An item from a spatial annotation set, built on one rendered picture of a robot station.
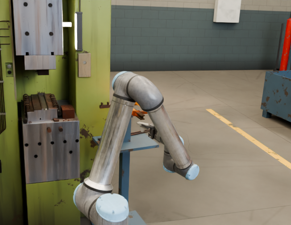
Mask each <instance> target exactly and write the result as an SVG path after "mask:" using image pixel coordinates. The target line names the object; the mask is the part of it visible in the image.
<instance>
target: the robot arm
mask: <svg viewBox="0 0 291 225"><path fill-rule="evenodd" d="M112 87H113V90H114V94H113V99H112V102H111V105H110V109H109V112H108V116H107V119H106V122H105V125H104V129H103V132H102V135H101V139H100V142H99V146H98V149H97V152H96V156H95V159H94V163H93V165H92V169H91V172H90V176H89V177H87V178H85V179H84V181H83V183H81V184H79V185H78V186H77V188H76V189H75V191H74V195H73V201H74V204H75V205H76V207H77V208H78V210H79V211H81V212H82V213H83V214H84V215H85V216H86V217H87V218H88V219H89V220H90V221H91V222H92V223H93V224H94V225H128V219H129V207H128V202H127V200H126V199H125V198H124V197H123V196H121V195H118V194H114V193H113V194H111V193H112V190H113V186H112V184H111V180H112V176H113V173H114V170H115V167H116V163H117V160H118V157H119V154H120V151H121V147H122V144H123V141H124V137H125V134H126V131H127V128H128V125H129V121H130V118H131V115H132V111H133V108H134V105H135V103H136V102H137V103H138V104H139V106H140V107H141V109H142V110H143V111H144V112H147V113H148V115H149V117H150V118H151V120H152V122H153V124H150V125H149V124H148V123H143V122H137V124H138V125H139V126H140V130H141V132H144V131H145V130H148V129H150V133H148V137H150V136H151V137H150V138H151V139H155V140H157V141H158V142H161V143H162V144H164V156H163V169H164V170H165V171H167V172H170V173H178V174H179V175H181V176H183V177H184V178H186V179H188V180H193V179H195V178H196V177H197V175H198V173H199V167H198V166H197V165H196V164H194V163H193V161H192V159H191V157H190V156H189V154H188V152H187V150H186V148H185V146H184V142H183V139H182V138H181V137H180V136H179V134H178V132H177V131H176V129H175V127H174V125H173V123H172V121H171V119H170V117H169V115H168V113H167V111H166V109H165V107H164V105H163V102H164V98H163V96H162V94H161V92H160V91H159V89H158V88H157V87H156V86H155V85H154V84H153V83H152V82H151V81H150V80H148V79H147V78H146V77H144V76H141V75H137V74H134V73H132V72H128V71H122V72H120V73H118V74H117V75H116V76H115V77H114V78H113V81H112Z"/></svg>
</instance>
